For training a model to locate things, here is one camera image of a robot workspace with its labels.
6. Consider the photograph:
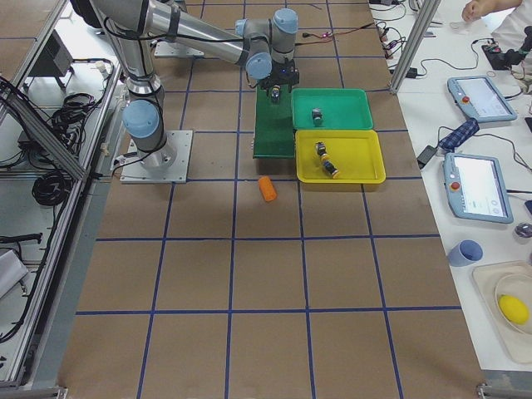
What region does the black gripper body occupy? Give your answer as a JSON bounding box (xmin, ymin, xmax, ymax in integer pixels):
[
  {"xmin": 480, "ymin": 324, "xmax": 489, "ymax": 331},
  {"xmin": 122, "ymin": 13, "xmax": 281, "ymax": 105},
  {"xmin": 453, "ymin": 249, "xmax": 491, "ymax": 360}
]
[{"xmin": 259, "ymin": 60, "xmax": 300, "ymax": 91}]

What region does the green push button switch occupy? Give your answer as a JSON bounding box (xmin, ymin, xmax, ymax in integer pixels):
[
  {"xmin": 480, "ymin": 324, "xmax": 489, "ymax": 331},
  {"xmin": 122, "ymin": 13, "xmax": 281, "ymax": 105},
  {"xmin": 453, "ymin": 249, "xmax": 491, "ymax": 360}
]
[{"xmin": 311, "ymin": 108, "xmax": 323, "ymax": 126}]

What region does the yellow push button switch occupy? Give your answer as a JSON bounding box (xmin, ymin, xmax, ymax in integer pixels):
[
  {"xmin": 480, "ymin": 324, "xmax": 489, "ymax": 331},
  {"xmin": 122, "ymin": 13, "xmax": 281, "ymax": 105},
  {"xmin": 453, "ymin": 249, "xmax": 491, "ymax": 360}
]
[{"xmin": 315, "ymin": 141, "xmax": 329, "ymax": 162}]

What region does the orange cylinder labelled 4680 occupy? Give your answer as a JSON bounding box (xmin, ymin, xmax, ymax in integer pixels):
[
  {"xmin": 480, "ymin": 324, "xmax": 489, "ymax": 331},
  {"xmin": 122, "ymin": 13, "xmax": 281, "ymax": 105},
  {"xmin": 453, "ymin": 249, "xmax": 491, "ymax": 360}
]
[{"xmin": 258, "ymin": 176, "xmax": 277, "ymax": 202}]

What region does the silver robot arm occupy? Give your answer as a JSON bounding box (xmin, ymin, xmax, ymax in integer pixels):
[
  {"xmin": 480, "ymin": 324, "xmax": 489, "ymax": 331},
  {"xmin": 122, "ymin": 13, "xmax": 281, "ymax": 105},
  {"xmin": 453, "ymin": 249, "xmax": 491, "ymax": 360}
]
[{"xmin": 71, "ymin": 1, "xmax": 299, "ymax": 159}]

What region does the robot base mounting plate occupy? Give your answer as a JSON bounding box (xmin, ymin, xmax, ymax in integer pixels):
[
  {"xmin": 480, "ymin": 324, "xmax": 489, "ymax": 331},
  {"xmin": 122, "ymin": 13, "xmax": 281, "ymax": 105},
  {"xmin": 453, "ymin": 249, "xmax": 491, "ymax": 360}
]
[{"xmin": 120, "ymin": 131, "xmax": 193, "ymax": 184}]

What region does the person's bare hand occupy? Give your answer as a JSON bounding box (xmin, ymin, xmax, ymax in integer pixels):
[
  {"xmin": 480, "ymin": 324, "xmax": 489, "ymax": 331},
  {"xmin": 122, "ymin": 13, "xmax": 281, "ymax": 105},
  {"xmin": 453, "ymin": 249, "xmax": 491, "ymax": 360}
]
[{"xmin": 461, "ymin": 0, "xmax": 490, "ymax": 22}]

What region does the green conveyor belt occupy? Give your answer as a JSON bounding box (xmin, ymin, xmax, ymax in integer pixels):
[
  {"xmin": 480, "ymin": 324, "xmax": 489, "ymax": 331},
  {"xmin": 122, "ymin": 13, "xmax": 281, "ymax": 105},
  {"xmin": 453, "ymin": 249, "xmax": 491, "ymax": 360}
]
[{"xmin": 253, "ymin": 85, "xmax": 295, "ymax": 159}]

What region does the green plastic tray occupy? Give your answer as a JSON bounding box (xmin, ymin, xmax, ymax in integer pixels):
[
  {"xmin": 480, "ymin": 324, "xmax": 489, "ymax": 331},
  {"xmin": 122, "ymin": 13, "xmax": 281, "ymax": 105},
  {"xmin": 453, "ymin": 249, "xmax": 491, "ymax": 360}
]
[{"xmin": 292, "ymin": 88, "xmax": 373, "ymax": 130}]

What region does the yellow plastic tray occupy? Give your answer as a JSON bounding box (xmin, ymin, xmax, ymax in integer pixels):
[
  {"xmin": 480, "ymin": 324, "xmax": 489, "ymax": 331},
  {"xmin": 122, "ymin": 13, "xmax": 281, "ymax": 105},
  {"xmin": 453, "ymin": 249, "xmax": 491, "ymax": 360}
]
[{"xmin": 295, "ymin": 130, "xmax": 386, "ymax": 185}]

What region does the black power adapter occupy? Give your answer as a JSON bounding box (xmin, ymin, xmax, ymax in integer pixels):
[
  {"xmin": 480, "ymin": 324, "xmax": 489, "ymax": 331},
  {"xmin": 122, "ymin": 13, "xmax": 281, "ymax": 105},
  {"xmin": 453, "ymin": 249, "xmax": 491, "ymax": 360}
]
[{"xmin": 416, "ymin": 145, "xmax": 437, "ymax": 170}]

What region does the folded blue plaid umbrella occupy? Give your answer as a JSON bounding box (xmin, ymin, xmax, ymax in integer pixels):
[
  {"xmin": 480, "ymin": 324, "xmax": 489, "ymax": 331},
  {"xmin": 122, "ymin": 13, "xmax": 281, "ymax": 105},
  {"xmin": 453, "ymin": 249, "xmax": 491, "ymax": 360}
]
[{"xmin": 438, "ymin": 118, "xmax": 480, "ymax": 152}]

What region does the upper blue teach pendant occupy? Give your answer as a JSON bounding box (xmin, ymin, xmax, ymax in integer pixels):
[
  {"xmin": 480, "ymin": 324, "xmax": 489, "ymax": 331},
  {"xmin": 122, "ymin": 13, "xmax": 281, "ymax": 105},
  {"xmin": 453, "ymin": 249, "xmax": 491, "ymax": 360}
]
[{"xmin": 446, "ymin": 76, "xmax": 517, "ymax": 123}]

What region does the blue teach pendant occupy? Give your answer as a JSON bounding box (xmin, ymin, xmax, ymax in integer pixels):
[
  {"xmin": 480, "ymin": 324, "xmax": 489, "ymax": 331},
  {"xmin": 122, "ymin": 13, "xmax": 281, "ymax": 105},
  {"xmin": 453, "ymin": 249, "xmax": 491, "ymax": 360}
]
[
  {"xmin": 443, "ymin": 153, "xmax": 514, "ymax": 224},
  {"xmin": 446, "ymin": 76, "xmax": 517, "ymax": 123}
]

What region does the lower blue teach pendant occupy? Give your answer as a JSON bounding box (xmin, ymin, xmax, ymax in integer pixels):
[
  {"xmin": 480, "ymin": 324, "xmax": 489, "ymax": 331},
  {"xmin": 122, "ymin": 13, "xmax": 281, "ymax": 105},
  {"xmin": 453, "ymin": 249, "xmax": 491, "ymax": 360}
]
[{"xmin": 443, "ymin": 153, "xmax": 514, "ymax": 224}]

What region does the blue plastic cup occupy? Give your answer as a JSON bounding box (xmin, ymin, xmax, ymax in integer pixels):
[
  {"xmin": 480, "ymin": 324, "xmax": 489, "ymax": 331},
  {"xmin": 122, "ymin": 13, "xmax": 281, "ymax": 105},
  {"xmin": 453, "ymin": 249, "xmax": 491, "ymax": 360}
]
[{"xmin": 447, "ymin": 239, "xmax": 484, "ymax": 267}]

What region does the white bowl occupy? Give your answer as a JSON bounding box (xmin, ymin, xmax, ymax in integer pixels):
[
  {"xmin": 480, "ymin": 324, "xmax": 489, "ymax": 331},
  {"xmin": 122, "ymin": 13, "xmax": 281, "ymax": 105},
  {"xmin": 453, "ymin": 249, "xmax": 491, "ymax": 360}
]
[{"xmin": 495, "ymin": 273, "xmax": 531, "ymax": 335}]

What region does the yellow lemon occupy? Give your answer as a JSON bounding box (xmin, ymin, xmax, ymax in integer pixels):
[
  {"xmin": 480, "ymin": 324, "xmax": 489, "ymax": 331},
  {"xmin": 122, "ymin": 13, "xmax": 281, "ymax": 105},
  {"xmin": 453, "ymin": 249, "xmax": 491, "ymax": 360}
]
[{"xmin": 498, "ymin": 295, "xmax": 530, "ymax": 325}]

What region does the aluminium frame post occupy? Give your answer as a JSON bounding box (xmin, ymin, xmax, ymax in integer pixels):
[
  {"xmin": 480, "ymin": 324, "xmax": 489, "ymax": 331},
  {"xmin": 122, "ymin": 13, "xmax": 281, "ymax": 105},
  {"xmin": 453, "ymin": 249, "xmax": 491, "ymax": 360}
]
[{"xmin": 389, "ymin": 0, "xmax": 441, "ymax": 94}]

